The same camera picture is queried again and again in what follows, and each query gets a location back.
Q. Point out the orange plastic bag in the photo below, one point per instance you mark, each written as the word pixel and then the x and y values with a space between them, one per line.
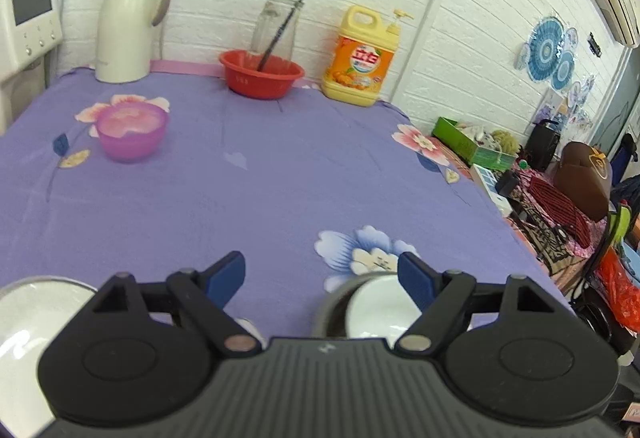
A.
pixel 620 290

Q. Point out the large blue paper fan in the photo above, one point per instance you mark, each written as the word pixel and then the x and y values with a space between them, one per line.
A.
pixel 546 49

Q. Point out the brown bag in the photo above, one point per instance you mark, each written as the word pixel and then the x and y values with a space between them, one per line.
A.
pixel 582 180

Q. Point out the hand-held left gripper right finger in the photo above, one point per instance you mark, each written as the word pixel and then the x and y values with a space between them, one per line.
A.
pixel 417 280

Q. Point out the red plastic basin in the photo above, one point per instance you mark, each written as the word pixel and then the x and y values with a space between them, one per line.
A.
pixel 260 78

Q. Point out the red knitted cloth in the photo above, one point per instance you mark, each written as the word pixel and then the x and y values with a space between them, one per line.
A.
pixel 557 208

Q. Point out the purple floral tablecloth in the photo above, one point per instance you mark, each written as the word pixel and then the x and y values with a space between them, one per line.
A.
pixel 250 193

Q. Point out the purple plastic bowl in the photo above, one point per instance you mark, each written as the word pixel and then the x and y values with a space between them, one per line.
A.
pixel 132 138

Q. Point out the small blue paper fan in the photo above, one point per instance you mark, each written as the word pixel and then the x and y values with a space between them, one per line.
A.
pixel 564 70

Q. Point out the white power strip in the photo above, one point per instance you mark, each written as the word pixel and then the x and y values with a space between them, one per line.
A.
pixel 487 185

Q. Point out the beige black patterned cloth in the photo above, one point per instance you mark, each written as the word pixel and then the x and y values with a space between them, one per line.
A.
pixel 542 238

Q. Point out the black stirring stick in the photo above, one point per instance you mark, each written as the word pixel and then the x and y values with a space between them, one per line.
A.
pixel 282 30

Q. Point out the steel bowl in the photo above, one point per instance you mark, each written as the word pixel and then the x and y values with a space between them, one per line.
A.
pixel 330 313

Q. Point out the white appliance with screen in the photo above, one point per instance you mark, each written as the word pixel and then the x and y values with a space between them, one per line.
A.
pixel 27 13

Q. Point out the white thermos jug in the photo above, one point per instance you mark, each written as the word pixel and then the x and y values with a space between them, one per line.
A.
pixel 125 33

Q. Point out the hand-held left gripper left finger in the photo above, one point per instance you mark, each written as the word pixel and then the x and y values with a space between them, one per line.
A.
pixel 227 275

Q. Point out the glass pitcher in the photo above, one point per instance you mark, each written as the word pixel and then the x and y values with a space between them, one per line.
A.
pixel 272 25

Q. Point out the white floral plate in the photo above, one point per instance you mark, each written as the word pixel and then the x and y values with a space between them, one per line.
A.
pixel 35 318

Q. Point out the wall pictures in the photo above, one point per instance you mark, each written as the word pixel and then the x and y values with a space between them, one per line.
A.
pixel 560 108

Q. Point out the black power adapter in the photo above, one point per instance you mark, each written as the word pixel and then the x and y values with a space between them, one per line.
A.
pixel 507 183

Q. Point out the green box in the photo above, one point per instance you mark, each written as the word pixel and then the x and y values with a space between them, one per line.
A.
pixel 452 138

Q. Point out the yellow detergent bottle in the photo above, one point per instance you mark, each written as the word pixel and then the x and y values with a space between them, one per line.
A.
pixel 357 63

